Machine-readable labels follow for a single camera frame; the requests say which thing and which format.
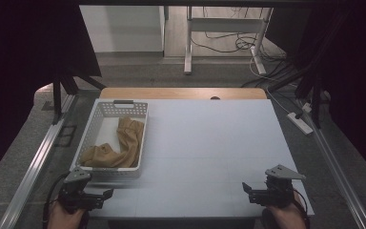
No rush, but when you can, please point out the person's right hand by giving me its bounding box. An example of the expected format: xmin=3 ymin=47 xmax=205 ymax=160
xmin=266 ymin=192 xmax=309 ymax=229

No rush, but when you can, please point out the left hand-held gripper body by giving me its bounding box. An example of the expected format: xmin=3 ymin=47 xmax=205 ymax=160
xmin=58 ymin=166 xmax=105 ymax=215

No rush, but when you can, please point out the person's left hand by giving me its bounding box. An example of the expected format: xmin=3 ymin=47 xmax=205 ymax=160
xmin=47 ymin=201 xmax=90 ymax=229

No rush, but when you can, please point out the white cabinet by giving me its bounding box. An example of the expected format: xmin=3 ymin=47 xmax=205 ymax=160
xmin=78 ymin=5 xmax=167 ymax=54

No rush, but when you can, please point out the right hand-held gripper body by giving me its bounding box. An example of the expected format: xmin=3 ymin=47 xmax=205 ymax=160
xmin=249 ymin=163 xmax=307 ymax=209

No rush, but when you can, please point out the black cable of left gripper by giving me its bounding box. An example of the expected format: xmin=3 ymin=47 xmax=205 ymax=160
xmin=42 ymin=171 xmax=71 ymax=229

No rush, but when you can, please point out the tan cloth garment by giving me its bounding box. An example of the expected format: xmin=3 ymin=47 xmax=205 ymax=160
xmin=79 ymin=115 xmax=146 ymax=169

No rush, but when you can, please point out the white metal desk frame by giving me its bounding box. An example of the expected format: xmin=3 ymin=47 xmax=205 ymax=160
xmin=183 ymin=6 xmax=275 ymax=76

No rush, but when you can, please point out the wooden table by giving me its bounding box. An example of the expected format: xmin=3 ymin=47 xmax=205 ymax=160
xmin=98 ymin=87 xmax=268 ymax=101

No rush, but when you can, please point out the white perforated plastic basket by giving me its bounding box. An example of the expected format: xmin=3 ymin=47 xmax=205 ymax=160
xmin=70 ymin=99 xmax=150 ymax=179

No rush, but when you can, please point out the white cable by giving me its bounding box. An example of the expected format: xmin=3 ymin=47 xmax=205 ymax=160
xmin=249 ymin=55 xmax=300 ymax=116

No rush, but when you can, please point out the aluminium rail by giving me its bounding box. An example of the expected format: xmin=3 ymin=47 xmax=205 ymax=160
xmin=0 ymin=93 xmax=78 ymax=229
xmin=297 ymin=100 xmax=366 ymax=229

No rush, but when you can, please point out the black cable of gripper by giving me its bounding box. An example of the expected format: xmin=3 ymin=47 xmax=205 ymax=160
xmin=293 ymin=188 xmax=312 ymax=229
xmin=42 ymin=171 xmax=71 ymax=229

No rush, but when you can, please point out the black floor cable tangle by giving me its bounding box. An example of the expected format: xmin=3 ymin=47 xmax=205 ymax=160
xmin=190 ymin=7 xmax=289 ymax=65

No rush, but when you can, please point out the black curtain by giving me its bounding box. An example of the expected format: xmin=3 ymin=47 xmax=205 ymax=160
xmin=266 ymin=0 xmax=366 ymax=195
xmin=0 ymin=0 xmax=103 ymax=187

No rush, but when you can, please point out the white power strip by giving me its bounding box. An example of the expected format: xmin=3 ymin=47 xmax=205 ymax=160
xmin=286 ymin=111 xmax=315 ymax=136

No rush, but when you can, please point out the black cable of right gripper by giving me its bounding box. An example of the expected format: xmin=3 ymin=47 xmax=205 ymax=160
xmin=293 ymin=188 xmax=312 ymax=229

